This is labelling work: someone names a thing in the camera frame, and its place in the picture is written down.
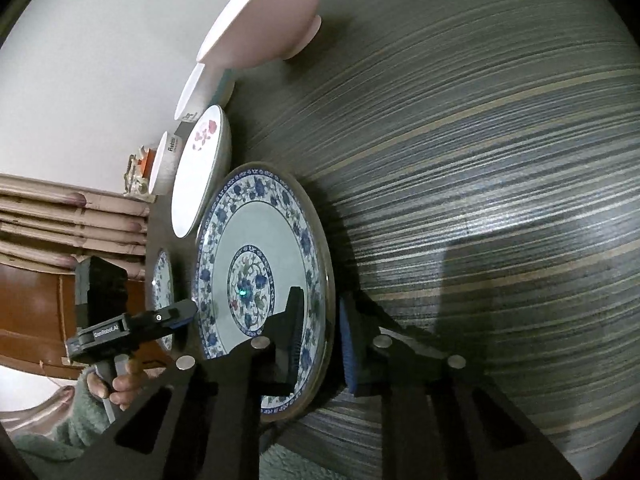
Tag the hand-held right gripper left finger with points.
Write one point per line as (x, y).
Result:
(294, 332)

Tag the white bowl with blue band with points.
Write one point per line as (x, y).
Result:
(200, 87)

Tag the white bowl with peach band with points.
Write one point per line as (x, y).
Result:
(162, 165)

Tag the floral ceramic teapot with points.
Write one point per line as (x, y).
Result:
(134, 181)

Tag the orange lidded teacup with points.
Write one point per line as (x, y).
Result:
(148, 165)

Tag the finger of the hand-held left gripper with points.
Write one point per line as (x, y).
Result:
(167, 316)

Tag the brown wooden cabinet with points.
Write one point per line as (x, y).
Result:
(40, 310)

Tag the small blue floral plate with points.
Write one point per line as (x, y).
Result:
(162, 280)

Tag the green fleece garment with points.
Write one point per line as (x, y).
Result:
(300, 466)

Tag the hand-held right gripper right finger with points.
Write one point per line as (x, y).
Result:
(350, 355)

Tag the white plate with pink flowers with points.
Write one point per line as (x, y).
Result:
(195, 185)

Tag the beige patterned curtain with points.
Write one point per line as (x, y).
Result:
(50, 220)

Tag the large pink bowl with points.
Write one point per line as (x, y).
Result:
(270, 20)

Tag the person's left hand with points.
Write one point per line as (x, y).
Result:
(127, 382)

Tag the person's left forearm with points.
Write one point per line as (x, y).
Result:
(65, 425)

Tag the large blue floral plate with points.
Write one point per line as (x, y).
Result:
(260, 220)

